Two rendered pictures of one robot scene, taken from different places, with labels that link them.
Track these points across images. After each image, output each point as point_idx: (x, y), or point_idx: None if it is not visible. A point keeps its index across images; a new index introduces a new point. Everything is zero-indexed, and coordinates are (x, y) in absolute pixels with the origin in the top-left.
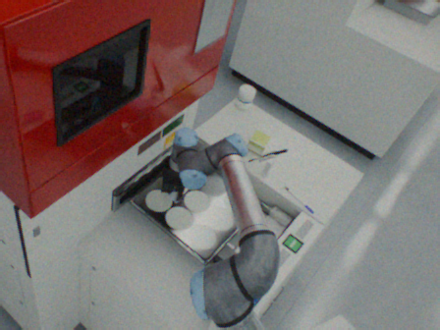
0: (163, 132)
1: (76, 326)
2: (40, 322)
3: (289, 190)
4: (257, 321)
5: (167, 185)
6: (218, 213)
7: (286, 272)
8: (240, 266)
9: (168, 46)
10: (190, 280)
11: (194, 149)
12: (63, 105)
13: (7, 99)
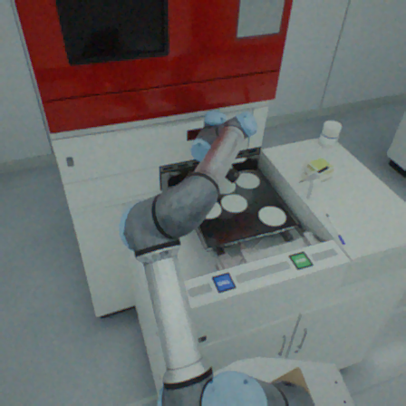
0: None
1: (134, 311)
2: (86, 273)
3: (328, 217)
4: (172, 266)
5: None
6: (247, 217)
7: (275, 280)
8: (161, 195)
9: (197, 13)
10: (192, 264)
11: None
12: (71, 23)
13: None
